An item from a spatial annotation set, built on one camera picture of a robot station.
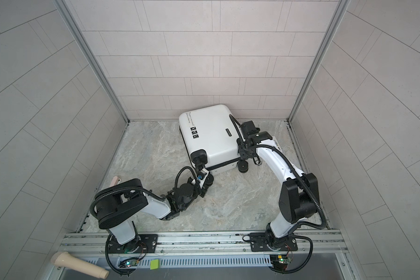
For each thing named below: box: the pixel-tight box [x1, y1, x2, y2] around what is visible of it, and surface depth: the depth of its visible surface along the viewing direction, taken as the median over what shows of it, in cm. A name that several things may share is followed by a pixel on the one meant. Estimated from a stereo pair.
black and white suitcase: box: [178, 104, 249, 175], surface depth 86 cm
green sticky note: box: [149, 259, 160, 271], surface depth 66 cm
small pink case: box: [110, 175, 122, 187], surface depth 88 cm
